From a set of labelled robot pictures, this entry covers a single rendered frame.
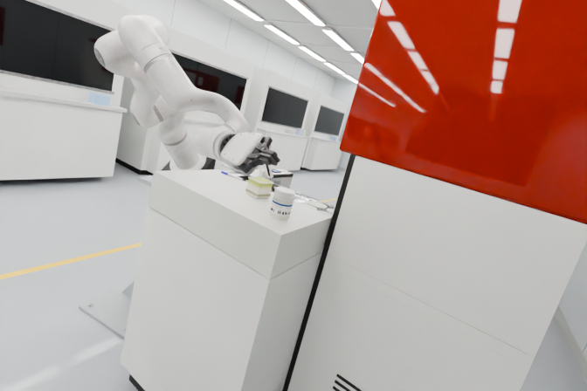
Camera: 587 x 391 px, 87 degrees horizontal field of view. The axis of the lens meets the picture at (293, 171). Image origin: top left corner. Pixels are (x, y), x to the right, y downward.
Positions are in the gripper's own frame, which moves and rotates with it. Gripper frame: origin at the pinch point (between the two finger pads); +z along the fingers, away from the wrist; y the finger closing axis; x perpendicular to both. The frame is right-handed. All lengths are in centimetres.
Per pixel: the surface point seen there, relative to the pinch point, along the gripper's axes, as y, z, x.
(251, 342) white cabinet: 39, -14, -48
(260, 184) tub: -5.2, -37.3, -31.3
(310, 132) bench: -329, -493, -408
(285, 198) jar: -2.2, -17.9, -27.8
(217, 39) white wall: -269, -492, -99
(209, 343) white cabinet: 49, -30, -50
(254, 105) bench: -226, -444, -218
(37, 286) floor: 97, -160, -41
